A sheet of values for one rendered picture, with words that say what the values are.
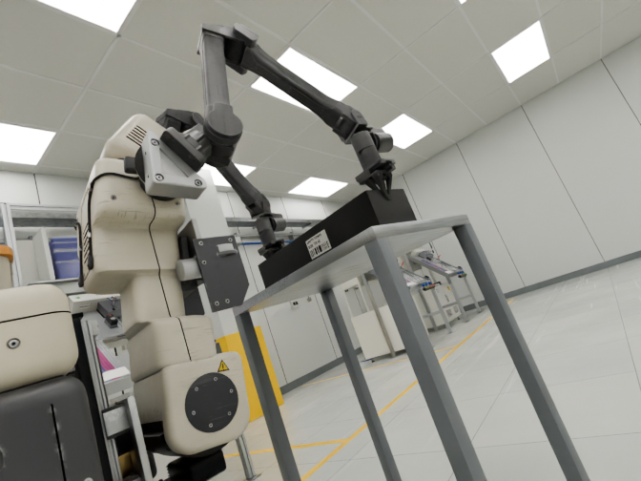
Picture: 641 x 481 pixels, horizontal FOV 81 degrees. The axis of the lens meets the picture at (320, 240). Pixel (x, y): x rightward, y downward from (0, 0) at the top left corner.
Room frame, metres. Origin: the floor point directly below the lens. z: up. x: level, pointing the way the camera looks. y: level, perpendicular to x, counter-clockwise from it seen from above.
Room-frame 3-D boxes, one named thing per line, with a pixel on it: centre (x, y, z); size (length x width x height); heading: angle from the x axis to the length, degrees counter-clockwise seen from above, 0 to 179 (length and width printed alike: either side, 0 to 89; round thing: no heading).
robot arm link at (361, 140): (0.98, -0.21, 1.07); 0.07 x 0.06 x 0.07; 127
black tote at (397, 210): (1.19, -0.02, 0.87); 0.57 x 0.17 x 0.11; 44
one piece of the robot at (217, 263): (0.87, 0.31, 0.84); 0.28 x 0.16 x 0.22; 44
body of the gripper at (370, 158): (0.98, -0.21, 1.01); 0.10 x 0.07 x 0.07; 45
